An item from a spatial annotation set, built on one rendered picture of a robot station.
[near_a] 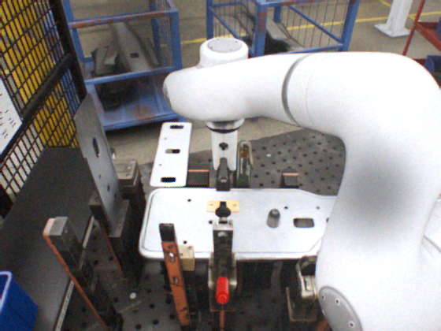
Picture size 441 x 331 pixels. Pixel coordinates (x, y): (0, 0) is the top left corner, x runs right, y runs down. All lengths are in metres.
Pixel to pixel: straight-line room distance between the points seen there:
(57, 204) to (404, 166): 0.82
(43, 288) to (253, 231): 0.48
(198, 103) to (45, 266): 0.52
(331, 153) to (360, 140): 1.24
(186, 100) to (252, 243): 0.42
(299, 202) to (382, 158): 0.64
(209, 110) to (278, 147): 1.04
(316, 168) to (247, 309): 0.67
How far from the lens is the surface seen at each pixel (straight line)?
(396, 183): 0.30
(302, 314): 0.78
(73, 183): 0.99
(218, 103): 0.51
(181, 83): 0.54
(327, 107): 0.35
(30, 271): 0.86
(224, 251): 0.67
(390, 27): 5.00
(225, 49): 0.60
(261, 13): 2.42
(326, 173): 1.46
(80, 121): 0.68
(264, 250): 0.83
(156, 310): 1.09
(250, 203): 0.91
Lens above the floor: 1.70
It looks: 44 degrees down
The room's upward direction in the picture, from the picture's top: straight up
